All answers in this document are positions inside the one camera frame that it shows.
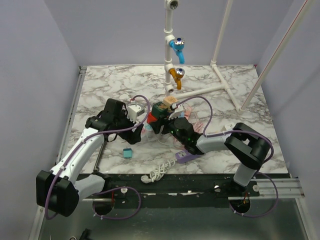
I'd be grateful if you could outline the pink coiled cable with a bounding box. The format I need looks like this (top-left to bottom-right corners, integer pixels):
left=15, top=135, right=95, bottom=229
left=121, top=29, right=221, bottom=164
left=189, top=117, right=211, bottom=133

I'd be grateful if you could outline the white coiled cable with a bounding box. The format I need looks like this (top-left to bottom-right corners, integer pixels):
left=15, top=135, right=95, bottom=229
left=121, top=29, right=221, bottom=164
left=141, top=158, right=177, bottom=183

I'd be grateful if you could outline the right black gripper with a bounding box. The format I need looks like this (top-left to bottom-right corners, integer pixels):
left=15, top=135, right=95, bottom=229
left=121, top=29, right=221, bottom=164
left=149, top=112, right=187, bottom=145

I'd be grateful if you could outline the green cube plug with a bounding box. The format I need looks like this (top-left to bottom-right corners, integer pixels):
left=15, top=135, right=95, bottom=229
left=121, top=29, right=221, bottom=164
left=151, top=101, right=168, bottom=119

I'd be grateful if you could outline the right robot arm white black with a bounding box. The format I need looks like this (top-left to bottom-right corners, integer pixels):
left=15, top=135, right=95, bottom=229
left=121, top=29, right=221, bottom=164
left=149, top=117, right=274, bottom=196

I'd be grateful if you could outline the beige cube plug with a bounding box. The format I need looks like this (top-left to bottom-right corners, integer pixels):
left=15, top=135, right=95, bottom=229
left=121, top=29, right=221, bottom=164
left=162, top=95, right=178, bottom=107

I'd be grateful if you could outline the teal charger plug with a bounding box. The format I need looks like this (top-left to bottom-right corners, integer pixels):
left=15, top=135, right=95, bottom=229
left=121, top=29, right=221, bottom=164
left=123, top=148, right=133, bottom=159

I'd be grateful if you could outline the purple power strip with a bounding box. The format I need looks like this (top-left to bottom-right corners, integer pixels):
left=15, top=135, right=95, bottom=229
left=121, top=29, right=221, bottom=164
left=175, top=149, right=200, bottom=164

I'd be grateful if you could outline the white pvc pipe frame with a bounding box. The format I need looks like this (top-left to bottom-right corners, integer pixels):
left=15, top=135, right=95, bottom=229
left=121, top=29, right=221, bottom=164
left=163, top=0, right=313, bottom=114

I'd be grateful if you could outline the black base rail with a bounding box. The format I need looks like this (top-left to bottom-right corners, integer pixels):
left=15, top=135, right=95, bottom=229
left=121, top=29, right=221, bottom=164
left=49, top=170, right=303, bottom=211

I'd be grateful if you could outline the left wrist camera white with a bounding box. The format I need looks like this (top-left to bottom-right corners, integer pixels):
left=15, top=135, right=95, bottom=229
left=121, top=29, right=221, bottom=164
left=126, top=103, right=145, bottom=123

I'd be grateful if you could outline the blue faucet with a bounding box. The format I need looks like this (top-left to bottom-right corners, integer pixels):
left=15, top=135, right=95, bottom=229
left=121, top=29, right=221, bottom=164
left=169, top=37, right=185, bottom=64

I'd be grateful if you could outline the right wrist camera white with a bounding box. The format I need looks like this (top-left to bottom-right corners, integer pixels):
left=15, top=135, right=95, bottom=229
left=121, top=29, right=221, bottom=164
left=168, top=103, right=185, bottom=120

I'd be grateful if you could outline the black hex key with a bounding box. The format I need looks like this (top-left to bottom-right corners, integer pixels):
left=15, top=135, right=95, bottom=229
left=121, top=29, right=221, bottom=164
left=93, top=141, right=107, bottom=172

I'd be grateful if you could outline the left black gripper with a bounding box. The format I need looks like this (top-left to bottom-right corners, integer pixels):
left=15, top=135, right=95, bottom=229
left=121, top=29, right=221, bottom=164
left=114, top=110, right=144, bottom=144

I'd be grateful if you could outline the orange faucet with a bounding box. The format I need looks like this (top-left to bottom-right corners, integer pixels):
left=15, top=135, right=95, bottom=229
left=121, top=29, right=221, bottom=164
left=168, top=67, right=185, bottom=90

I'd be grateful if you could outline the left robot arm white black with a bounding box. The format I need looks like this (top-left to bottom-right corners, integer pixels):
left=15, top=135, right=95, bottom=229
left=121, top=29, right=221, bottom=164
left=36, top=98, right=149, bottom=220

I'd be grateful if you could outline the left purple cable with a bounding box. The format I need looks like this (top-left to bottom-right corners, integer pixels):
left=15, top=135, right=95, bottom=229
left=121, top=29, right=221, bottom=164
left=44, top=94, right=151, bottom=221

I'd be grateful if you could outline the pink power strip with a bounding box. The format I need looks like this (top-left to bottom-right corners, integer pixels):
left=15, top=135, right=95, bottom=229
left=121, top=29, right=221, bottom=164
left=183, top=102, right=193, bottom=120

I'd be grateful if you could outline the white power strip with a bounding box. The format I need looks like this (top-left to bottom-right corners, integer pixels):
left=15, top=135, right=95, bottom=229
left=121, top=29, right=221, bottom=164
left=141, top=123, right=157, bottom=137

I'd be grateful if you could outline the red cube plug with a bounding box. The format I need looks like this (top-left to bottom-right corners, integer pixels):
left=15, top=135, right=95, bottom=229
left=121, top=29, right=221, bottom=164
left=146, top=112, right=158, bottom=125

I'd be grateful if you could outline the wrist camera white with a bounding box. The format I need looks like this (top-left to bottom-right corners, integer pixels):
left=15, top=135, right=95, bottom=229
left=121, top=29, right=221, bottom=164
left=126, top=103, right=145, bottom=123
left=168, top=103, right=185, bottom=120

